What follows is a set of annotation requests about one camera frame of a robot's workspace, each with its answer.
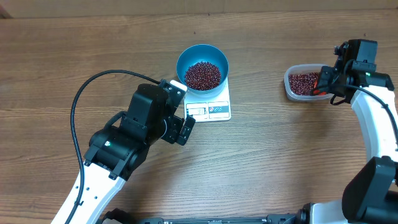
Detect white kitchen scale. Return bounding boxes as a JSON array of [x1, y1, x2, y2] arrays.
[[183, 78, 231, 123]]

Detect clear plastic container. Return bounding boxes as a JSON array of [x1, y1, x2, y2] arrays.
[[284, 63, 333, 102]]

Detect red measuring scoop blue handle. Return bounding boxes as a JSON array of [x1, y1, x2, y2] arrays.
[[311, 80, 326, 96]]

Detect red beans in bowl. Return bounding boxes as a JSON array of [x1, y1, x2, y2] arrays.
[[184, 62, 221, 91]]

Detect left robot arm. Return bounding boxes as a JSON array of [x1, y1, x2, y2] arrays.
[[53, 80, 195, 223]]

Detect blue bowl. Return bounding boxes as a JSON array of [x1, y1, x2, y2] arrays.
[[176, 44, 229, 89]]

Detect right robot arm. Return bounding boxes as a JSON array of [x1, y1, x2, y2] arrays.
[[279, 39, 397, 223]]

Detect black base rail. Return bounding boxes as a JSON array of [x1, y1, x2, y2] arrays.
[[96, 208, 343, 224]]

